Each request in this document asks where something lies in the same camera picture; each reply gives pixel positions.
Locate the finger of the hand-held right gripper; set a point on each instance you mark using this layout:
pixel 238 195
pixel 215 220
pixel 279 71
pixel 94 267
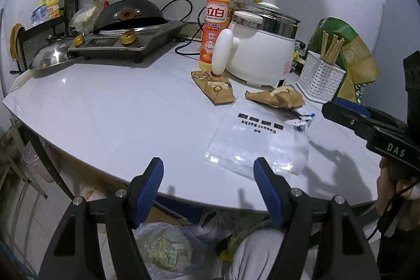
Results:
pixel 352 106
pixel 341 117

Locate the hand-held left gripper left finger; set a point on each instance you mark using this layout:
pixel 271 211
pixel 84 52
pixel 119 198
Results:
pixel 147 191

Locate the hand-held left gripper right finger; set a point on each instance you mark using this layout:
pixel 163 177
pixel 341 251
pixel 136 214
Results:
pixel 269 191

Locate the small white blue wrapper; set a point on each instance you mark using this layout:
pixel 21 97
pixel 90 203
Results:
pixel 300 122

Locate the clear printed packaging bag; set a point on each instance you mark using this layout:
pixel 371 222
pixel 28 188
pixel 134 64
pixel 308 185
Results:
pixel 252 142

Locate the brown snack wrapper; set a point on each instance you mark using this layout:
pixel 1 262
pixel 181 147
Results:
pixel 282 99
pixel 216 89

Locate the person's right forearm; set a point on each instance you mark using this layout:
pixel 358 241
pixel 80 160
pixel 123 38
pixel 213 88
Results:
pixel 400 253

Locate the person's right hand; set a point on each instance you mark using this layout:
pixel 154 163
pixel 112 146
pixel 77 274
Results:
pixel 384 188

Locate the flat cardboard piece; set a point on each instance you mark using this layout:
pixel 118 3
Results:
pixel 164 219

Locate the white chopstick holder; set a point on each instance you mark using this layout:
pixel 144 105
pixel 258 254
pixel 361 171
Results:
pixel 320 80

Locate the green gold paper bag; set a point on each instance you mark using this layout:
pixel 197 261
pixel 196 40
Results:
pixel 357 57

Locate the bundle of wooden chopsticks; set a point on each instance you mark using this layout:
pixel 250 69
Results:
pixel 329 48

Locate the person's grey pants leg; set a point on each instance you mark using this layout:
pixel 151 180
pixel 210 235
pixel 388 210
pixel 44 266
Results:
pixel 259 253

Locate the clear plastic bags heap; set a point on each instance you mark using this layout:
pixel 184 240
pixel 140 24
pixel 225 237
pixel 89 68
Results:
pixel 213 227

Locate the white electric cooker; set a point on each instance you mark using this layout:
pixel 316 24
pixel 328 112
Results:
pixel 259 53

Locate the black table leg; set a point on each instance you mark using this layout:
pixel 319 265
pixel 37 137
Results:
pixel 46 158

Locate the metal sink stand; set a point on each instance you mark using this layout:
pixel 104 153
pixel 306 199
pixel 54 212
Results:
pixel 38 191

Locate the gas stove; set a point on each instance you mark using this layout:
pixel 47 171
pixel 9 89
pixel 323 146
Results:
pixel 157 37

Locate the orange dish soap bottle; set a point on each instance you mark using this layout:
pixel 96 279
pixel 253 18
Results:
pixel 213 24

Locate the steel pot lid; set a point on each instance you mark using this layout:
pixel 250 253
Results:
pixel 49 57

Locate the black wok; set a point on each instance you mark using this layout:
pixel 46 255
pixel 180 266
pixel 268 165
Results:
pixel 147 9

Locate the white food bag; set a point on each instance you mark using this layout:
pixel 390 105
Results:
pixel 83 17

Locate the clear oil bottle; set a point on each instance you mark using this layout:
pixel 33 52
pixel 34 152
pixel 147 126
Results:
pixel 96 1

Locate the yellow dish cloth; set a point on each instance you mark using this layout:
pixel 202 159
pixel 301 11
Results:
pixel 14 40

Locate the yellow detergent jug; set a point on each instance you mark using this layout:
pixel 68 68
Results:
pixel 52 9

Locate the blue plastic packet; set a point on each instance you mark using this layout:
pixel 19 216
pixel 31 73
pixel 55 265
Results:
pixel 38 15

